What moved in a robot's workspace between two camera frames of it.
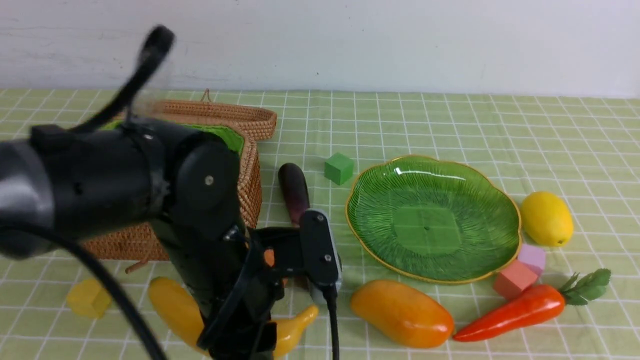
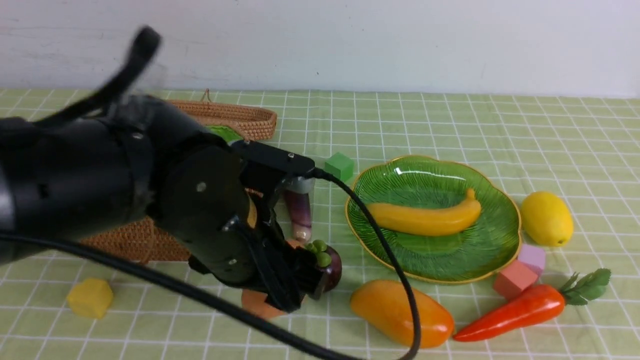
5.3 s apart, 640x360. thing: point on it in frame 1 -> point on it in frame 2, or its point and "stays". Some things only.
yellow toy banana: (175, 304) -> (426, 222)
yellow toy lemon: (547, 218) stays
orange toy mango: (403, 313) stays
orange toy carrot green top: (539, 303) stays
